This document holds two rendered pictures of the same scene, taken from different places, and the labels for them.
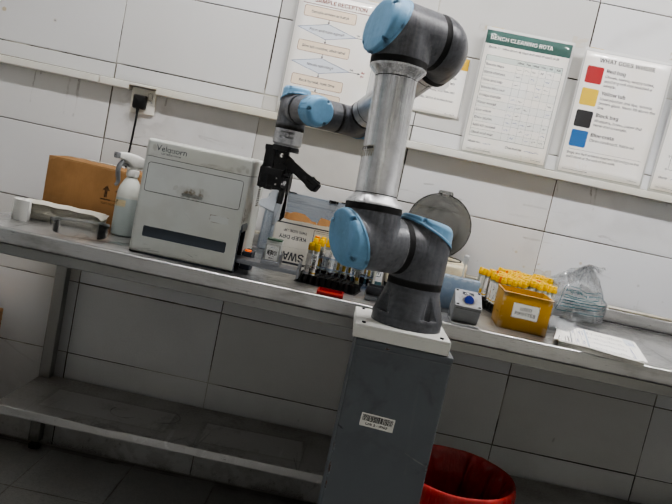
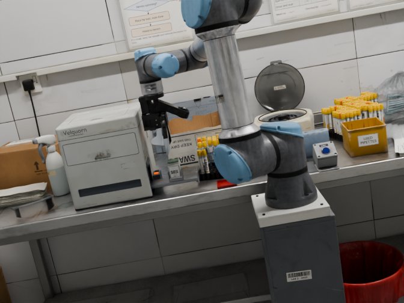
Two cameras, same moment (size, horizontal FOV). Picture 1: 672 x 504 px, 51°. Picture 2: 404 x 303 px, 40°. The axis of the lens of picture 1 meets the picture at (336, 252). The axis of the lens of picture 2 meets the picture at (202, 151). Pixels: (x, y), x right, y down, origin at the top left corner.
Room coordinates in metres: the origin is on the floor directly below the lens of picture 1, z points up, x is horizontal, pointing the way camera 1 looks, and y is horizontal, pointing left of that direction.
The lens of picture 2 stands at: (-0.02, 0.03, 1.49)
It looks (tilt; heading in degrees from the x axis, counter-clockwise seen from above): 15 degrees down; 1
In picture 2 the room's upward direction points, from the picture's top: 11 degrees counter-clockwise
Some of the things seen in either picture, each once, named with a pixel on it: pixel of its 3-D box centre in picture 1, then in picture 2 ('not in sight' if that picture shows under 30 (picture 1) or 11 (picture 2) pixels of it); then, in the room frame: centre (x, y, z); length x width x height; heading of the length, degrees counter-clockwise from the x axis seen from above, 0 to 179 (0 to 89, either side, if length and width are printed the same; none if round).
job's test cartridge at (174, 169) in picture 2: (273, 252); (174, 169); (1.84, 0.16, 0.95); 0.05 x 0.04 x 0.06; 179
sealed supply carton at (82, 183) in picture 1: (107, 192); (36, 162); (2.26, 0.77, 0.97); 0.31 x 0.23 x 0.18; 83
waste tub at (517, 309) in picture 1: (521, 309); (364, 136); (1.90, -0.53, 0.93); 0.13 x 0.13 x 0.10; 85
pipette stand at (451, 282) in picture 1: (457, 295); (315, 144); (1.91, -0.35, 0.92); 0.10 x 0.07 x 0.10; 84
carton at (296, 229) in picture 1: (313, 243); (196, 139); (2.23, 0.08, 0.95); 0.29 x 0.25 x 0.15; 179
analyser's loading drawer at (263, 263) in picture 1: (262, 259); (169, 178); (1.84, 0.19, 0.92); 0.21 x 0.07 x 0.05; 89
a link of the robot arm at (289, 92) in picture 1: (294, 108); (147, 65); (1.84, 0.18, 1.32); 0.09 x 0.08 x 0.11; 30
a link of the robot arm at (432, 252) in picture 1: (419, 247); (281, 145); (1.48, -0.17, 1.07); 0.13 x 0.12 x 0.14; 120
